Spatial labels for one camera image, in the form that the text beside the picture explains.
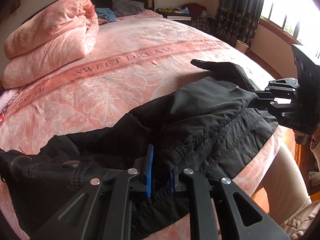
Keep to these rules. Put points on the clothes pile on chair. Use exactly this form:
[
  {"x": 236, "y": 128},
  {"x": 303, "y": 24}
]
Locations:
[{"x": 199, "y": 16}]

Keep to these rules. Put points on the black pants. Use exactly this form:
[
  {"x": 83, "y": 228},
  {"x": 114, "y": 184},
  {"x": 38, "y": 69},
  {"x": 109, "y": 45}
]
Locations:
[{"x": 206, "y": 125}]

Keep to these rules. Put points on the white waste bin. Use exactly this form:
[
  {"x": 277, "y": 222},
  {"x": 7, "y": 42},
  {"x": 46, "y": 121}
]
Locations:
[{"x": 241, "y": 46}]

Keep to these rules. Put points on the grey pillow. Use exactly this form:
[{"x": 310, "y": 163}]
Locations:
[{"x": 126, "y": 7}]

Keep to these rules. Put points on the pink bed blanket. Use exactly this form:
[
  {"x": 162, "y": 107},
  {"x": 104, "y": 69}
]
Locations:
[{"x": 134, "y": 60}]

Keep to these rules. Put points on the window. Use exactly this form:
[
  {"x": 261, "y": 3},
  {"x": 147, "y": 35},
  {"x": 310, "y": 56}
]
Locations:
[{"x": 298, "y": 18}]

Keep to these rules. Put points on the folded pink quilt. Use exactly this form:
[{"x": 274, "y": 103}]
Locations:
[{"x": 63, "y": 32}]

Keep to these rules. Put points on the bedside table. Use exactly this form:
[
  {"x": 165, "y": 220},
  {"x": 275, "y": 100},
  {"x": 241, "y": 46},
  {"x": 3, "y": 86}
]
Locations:
[{"x": 182, "y": 18}]

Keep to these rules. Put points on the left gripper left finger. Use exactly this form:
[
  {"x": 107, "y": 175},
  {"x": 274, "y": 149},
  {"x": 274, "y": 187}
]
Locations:
[{"x": 102, "y": 208}]

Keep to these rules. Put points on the blue garment on bed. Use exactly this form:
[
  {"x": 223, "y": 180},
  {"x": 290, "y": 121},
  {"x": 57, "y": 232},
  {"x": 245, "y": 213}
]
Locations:
[{"x": 106, "y": 14}]

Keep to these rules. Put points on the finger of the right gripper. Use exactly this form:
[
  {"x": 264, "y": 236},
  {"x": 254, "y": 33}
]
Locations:
[{"x": 264, "y": 101}]

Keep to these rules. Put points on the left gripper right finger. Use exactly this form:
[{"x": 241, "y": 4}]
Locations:
[{"x": 219, "y": 209}]

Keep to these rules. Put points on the dark patterned curtain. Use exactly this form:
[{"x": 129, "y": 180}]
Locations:
[{"x": 238, "y": 20}]

